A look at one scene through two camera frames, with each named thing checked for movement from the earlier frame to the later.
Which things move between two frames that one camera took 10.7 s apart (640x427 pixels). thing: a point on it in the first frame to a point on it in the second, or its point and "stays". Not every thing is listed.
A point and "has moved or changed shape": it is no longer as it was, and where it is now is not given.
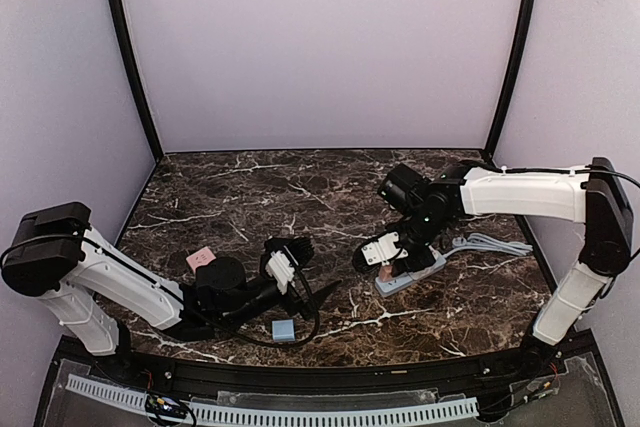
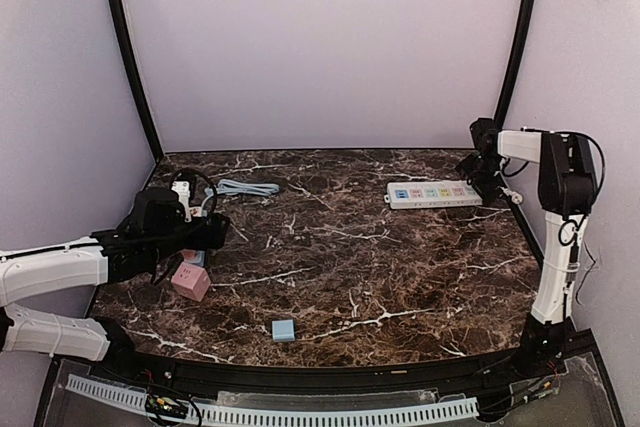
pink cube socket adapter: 200,258 has moved or changed shape
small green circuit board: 165,406 stays
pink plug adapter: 385,273 to 189,254
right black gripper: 409,254 to 476,167
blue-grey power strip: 385,288 to 200,258
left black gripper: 298,297 to 215,231
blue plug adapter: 283,330 stays
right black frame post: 523,40 stays
